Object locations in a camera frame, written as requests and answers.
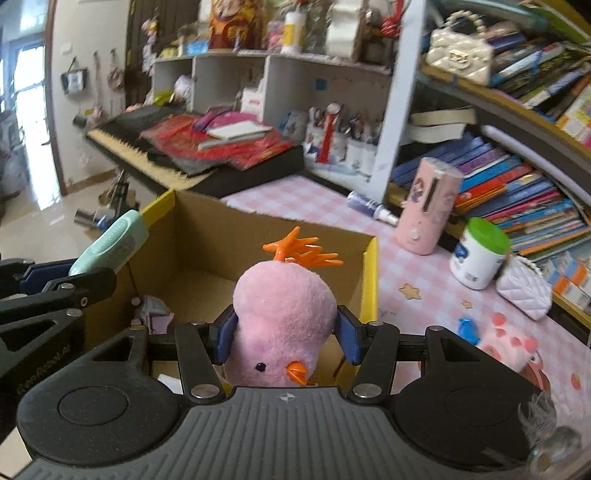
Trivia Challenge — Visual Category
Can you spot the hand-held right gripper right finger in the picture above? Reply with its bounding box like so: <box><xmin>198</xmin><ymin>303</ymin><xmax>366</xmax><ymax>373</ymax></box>
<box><xmin>337</xmin><ymin>305</ymin><xmax>518</xmax><ymax>401</ymax></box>

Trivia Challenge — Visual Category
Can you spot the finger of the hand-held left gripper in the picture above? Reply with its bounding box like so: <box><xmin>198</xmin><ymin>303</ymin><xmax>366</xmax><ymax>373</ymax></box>
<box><xmin>0</xmin><ymin>259</ymin><xmax>72</xmax><ymax>298</ymax></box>
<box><xmin>0</xmin><ymin>268</ymin><xmax>116</xmax><ymax>358</ymax></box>

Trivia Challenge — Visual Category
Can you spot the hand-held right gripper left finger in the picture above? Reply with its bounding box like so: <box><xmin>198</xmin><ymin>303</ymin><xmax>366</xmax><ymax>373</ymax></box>
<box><xmin>92</xmin><ymin>307</ymin><xmax>238</xmax><ymax>401</ymax></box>

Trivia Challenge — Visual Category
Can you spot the mint green case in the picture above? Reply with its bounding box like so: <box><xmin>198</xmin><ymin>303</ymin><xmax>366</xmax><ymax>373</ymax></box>
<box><xmin>68</xmin><ymin>210</ymin><xmax>150</xmax><ymax>278</ymax></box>

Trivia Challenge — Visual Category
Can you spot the pink plush chick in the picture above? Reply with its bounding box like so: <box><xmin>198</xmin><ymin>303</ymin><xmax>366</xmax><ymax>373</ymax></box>
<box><xmin>224</xmin><ymin>226</ymin><xmax>345</xmax><ymax>387</ymax></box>

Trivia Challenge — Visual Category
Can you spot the pastel purple toy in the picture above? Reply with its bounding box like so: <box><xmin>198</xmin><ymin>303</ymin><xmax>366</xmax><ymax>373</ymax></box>
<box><xmin>134</xmin><ymin>295</ymin><xmax>174</xmax><ymax>335</ymax></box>

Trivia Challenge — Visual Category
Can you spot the yellow cardboard box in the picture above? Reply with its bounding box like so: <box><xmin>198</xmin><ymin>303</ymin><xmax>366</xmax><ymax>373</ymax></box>
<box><xmin>85</xmin><ymin>188</ymin><xmax>380</xmax><ymax>393</ymax></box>

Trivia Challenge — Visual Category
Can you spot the small blue toy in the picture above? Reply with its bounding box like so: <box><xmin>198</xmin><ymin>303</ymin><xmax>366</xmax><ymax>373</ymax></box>
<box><xmin>457</xmin><ymin>318</ymin><xmax>481</xmax><ymax>344</ymax></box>

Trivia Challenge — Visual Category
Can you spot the blue white tube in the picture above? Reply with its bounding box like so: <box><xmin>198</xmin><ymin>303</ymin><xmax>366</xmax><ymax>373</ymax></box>
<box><xmin>346</xmin><ymin>190</ymin><xmax>399</xmax><ymax>227</ymax></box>

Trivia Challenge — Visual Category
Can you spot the pink checked tablecloth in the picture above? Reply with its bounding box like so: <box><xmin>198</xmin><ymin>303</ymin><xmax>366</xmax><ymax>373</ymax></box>
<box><xmin>222</xmin><ymin>173</ymin><xmax>591</xmax><ymax>416</ymax></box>

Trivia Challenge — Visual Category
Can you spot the white jar green lid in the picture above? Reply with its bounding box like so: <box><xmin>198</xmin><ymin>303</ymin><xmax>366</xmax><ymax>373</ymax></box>
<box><xmin>450</xmin><ymin>217</ymin><xmax>512</xmax><ymax>291</ymax></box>

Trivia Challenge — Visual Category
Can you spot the pink cylinder container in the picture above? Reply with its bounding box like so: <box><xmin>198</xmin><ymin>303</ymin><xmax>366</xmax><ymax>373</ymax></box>
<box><xmin>394</xmin><ymin>157</ymin><xmax>464</xmax><ymax>256</ymax></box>

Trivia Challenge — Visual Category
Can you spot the pink plush pig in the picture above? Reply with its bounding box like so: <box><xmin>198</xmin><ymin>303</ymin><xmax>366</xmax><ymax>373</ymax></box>
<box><xmin>475</xmin><ymin>314</ymin><xmax>546</xmax><ymax>384</ymax></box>

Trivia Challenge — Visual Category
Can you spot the black electric keyboard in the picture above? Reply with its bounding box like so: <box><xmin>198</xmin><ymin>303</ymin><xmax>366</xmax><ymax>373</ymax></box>
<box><xmin>85</xmin><ymin>105</ymin><xmax>305</xmax><ymax>199</ymax></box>

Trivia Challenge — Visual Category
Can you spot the red cloth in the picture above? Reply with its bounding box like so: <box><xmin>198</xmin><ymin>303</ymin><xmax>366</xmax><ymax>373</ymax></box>
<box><xmin>139</xmin><ymin>111</ymin><xmax>296</xmax><ymax>174</ymax></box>

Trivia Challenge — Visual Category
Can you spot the white quilted purse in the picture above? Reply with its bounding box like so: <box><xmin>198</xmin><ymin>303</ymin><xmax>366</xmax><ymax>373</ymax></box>
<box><xmin>496</xmin><ymin>256</ymin><xmax>555</xmax><ymax>321</ymax></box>

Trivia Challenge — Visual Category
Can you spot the white pen holder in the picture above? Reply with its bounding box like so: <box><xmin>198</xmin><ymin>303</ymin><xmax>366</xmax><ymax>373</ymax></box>
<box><xmin>348</xmin><ymin>137</ymin><xmax>378</xmax><ymax>175</ymax></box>

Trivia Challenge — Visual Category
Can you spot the grey tote bag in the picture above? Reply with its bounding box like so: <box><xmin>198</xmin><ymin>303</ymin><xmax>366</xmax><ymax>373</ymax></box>
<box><xmin>61</xmin><ymin>68</ymin><xmax>89</xmax><ymax>95</ymax></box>

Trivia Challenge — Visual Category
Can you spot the red tassel ornament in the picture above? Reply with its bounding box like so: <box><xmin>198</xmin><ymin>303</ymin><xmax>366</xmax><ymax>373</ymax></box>
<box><xmin>321</xmin><ymin>104</ymin><xmax>342</xmax><ymax>163</ymax></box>

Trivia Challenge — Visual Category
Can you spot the white notebook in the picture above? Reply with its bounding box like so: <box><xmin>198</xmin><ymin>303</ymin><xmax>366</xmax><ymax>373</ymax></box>
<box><xmin>205</xmin><ymin>121</ymin><xmax>273</xmax><ymax>141</ymax></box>

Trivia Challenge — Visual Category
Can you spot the row of thin colourful books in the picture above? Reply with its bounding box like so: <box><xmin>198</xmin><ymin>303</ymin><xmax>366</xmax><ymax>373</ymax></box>
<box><xmin>390</xmin><ymin>134</ymin><xmax>591</xmax><ymax>305</ymax></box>

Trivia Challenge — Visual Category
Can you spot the magenta folder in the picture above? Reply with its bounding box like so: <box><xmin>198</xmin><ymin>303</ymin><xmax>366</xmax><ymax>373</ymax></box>
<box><xmin>191</xmin><ymin>108</ymin><xmax>250</xmax><ymax>132</ymax></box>

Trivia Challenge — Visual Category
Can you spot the translucent frilly ornament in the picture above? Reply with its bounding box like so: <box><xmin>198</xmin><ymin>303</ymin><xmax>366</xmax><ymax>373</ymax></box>
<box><xmin>517</xmin><ymin>392</ymin><xmax>585</xmax><ymax>476</ymax></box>

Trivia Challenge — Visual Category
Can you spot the cream book stack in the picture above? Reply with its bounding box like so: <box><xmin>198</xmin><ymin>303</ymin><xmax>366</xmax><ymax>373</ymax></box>
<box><xmin>409</xmin><ymin>108</ymin><xmax>478</xmax><ymax>144</ymax></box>

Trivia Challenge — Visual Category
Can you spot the white paper bag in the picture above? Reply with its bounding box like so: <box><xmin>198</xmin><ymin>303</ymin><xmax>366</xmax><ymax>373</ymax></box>
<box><xmin>241</xmin><ymin>88</ymin><xmax>265</xmax><ymax>114</ymax></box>

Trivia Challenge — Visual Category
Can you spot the dark wooden door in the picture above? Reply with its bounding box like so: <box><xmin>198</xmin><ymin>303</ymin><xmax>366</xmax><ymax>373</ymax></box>
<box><xmin>124</xmin><ymin>0</ymin><xmax>199</xmax><ymax>109</ymax></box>

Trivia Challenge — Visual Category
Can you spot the white cubby shelf unit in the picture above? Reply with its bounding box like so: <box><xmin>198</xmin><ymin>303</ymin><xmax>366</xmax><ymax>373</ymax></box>
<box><xmin>151</xmin><ymin>0</ymin><xmax>426</xmax><ymax>199</ymax></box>

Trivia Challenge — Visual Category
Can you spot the wooden bookshelf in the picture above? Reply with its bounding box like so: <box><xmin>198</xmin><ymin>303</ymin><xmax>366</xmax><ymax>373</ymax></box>
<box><xmin>388</xmin><ymin>0</ymin><xmax>591</xmax><ymax>333</ymax></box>

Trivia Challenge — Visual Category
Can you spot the orange figure box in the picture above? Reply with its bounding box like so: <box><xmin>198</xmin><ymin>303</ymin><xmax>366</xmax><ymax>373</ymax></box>
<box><xmin>209</xmin><ymin>0</ymin><xmax>264</xmax><ymax>51</ymax></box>

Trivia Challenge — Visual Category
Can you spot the white bottle yellow label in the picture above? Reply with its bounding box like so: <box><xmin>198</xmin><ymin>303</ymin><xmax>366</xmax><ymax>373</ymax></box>
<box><xmin>281</xmin><ymin>10</ymin><xmax>305</xmax><ymax>54</ymax></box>

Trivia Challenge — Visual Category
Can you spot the cream pearl-handle handbag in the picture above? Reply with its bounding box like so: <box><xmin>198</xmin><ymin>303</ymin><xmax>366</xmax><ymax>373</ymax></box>
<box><xmin>425</xmin><ymin>10</ymin><xmax>492</xmax><ymax>86</ymax></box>

